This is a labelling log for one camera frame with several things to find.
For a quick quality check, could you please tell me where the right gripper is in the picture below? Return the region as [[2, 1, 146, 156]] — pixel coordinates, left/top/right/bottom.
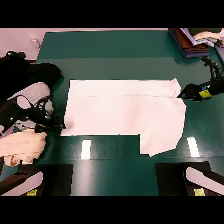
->
[[177, 81, 215, 102]]

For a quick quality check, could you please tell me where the grey garment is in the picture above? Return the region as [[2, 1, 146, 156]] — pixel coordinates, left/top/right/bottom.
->
[[9, 81, 55, 116]]

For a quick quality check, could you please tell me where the brown garment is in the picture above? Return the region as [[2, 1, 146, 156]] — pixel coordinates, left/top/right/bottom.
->
[[168, 28, 212, 60]]

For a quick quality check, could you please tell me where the pale garment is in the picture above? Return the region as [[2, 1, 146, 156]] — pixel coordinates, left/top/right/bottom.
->
[[181, 28, 224, 48]]

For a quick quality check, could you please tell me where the cream garment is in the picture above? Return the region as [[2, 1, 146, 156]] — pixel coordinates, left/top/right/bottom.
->
[[0, 128, 48, 167]]

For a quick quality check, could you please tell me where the white T-shirt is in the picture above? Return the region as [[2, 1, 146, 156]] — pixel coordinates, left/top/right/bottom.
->
[[60, 77, 188, 158]]

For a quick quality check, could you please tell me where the black garment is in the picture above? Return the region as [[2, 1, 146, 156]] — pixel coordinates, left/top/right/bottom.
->
[[0, 50, 64, 101]]

